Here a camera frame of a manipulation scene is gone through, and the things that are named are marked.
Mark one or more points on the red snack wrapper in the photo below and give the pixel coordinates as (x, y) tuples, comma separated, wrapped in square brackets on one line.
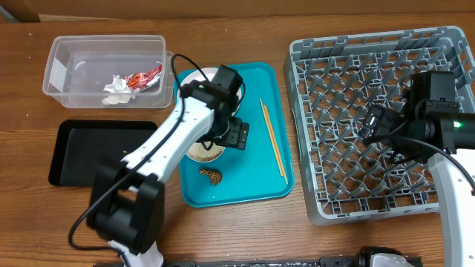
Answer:
[(138, 82)]

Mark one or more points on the brown food scrap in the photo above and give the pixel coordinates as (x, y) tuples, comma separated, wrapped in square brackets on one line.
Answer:
[(215, 177)]

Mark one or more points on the wooden chopstick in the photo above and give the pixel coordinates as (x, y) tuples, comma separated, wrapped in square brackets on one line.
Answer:
[(275, 145), (261, 102)]

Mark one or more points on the wooden chopstick right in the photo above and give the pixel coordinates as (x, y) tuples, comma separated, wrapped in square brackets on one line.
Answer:
[(275, 145)]

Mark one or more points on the teal serving tray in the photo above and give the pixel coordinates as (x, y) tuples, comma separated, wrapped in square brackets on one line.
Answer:
[(251, 174)]

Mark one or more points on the wooden chopstick left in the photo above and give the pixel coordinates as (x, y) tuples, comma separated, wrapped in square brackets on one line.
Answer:
[(261, 102)]

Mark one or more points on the pink bowl with rice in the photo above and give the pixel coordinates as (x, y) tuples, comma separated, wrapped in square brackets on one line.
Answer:
[(198, 152)]

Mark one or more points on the grey dish rack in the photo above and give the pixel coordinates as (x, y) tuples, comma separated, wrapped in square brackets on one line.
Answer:
[(342, 89)]

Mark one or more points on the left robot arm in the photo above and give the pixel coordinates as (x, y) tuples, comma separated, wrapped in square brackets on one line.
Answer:
[(127, 200)]

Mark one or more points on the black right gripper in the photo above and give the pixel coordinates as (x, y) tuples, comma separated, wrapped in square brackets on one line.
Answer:
[(384, 116)]

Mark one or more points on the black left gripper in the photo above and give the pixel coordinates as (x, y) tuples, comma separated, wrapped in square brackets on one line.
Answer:
[(238, 133)]

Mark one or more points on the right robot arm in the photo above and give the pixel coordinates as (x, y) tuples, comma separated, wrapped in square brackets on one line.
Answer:
[(436, 134)]

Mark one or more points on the clear plastic bin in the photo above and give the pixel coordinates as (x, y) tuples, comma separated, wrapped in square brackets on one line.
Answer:
[(79, 67)]

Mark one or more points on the white tissue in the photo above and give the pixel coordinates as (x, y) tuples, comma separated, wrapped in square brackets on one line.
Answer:
[(118, 92)]

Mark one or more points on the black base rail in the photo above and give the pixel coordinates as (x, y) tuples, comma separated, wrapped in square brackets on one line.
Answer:
[(368, 256)]

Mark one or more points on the pink round plate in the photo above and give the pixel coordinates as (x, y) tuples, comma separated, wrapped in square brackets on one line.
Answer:
[(210, 72)]

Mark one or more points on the black waste tray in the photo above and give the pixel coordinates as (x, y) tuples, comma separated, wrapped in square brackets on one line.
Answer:
[(82, 144)]

